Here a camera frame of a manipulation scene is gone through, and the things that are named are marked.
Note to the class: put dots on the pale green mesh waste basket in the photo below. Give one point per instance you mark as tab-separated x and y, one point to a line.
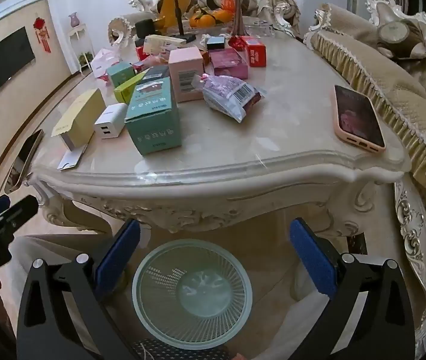
192	326

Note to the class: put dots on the purple plastic snack bag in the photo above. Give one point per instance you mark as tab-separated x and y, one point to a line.
224	93

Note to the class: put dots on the small black box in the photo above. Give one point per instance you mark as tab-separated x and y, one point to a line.
215	43

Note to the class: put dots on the orange fruit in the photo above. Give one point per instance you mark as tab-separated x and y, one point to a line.
195	18
207	21
223	17

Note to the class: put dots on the glass fruit bowl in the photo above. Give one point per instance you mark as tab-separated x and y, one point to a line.
259	29

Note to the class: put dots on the dark dotted cloth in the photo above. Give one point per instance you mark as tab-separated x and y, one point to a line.
183	350

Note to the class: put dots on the clear plastic bag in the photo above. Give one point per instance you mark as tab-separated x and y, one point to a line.
104	62

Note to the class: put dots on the crumpled red packet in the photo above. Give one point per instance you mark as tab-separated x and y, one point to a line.
239	43

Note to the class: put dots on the black wall television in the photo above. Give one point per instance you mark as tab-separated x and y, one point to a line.
3	63

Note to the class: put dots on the pink carton box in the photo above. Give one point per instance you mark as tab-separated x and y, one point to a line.
184	71

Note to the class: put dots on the black phone stand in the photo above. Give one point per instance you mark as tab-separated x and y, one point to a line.
178	7

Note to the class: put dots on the white charger block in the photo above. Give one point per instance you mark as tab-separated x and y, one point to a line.
109	120

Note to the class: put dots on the red knot wall ornament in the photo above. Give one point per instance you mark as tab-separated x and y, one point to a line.
42	33

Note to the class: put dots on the yellow paper envelope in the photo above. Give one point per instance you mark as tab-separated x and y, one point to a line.
168	11

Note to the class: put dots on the dark grey box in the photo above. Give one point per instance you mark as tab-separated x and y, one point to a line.
156	73

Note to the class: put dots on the pale yellow carton box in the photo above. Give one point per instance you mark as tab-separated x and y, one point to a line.
78	116

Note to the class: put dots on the magenta patterned box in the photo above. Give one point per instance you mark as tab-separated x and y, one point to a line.
229	63

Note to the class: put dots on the small teal box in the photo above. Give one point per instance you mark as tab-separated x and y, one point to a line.
120	74

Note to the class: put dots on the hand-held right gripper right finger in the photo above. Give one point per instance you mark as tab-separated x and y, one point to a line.
314	260

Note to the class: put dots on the purple vase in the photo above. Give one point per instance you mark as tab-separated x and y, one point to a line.
74	20

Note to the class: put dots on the black cube box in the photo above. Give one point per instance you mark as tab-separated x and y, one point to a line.
149	28

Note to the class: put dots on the ornate cream coffee table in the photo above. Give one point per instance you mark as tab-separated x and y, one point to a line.
198	202

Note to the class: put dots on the white side stand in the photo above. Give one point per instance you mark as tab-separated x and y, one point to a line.
77	32

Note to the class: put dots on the yellow-green carton box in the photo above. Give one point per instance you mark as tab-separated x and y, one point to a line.
126	90

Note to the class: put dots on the red box with white print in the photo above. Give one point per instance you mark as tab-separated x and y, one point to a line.
257	52

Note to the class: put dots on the white flat cardboard piece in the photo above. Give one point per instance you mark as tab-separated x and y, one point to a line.
72	159

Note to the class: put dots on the round brown sofa cushion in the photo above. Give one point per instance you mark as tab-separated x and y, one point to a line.
400	39

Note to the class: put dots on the long beige carton box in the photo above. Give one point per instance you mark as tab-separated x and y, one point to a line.
164	43

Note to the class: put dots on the small green plant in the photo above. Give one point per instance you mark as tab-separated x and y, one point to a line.
85	60

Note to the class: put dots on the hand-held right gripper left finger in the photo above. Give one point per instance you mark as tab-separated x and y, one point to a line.
117	260

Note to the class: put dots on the large teal carton box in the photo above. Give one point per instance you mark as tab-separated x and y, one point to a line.
153	120

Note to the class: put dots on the smartphone in pink case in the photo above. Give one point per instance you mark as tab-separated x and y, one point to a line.
359	118

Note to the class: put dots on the dark vase with artificial flowers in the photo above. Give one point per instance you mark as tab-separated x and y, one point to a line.
238	11

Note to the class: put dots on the ornate beige fringed sofa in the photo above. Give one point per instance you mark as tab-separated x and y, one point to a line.
385	82

